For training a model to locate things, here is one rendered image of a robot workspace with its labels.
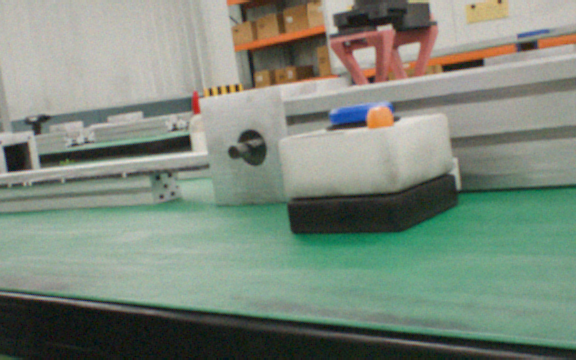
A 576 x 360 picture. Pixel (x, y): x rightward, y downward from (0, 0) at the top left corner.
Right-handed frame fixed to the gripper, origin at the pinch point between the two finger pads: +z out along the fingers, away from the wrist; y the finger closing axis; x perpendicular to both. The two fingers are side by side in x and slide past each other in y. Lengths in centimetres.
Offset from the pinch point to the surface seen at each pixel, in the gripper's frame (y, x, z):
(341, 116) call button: -34.1, -15.9, 0.1
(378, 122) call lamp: -35.7, -19.5, 0.6
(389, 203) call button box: -36.1, -19.6, 5.2
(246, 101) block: -24.4, -0.3, -1.6
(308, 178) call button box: -36.2, -14.3, 3.5
